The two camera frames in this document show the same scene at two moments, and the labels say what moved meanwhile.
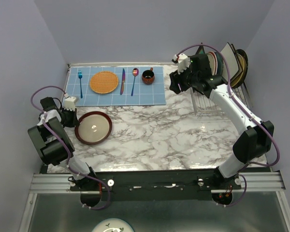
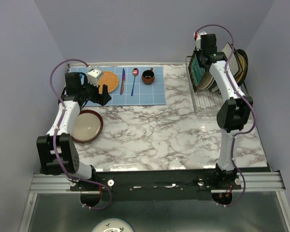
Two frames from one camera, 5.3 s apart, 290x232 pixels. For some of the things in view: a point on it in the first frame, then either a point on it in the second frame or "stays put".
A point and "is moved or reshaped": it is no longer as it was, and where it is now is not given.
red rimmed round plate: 94,128 is moved or reshaped
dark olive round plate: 239,50 stays put
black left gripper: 73,122 → 101,99
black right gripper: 175,78 → 197,52
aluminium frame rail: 263,181 stays put
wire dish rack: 204,106 stays put
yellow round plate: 236,80 stays put
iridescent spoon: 135,72 stays put
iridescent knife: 123,80 stays put
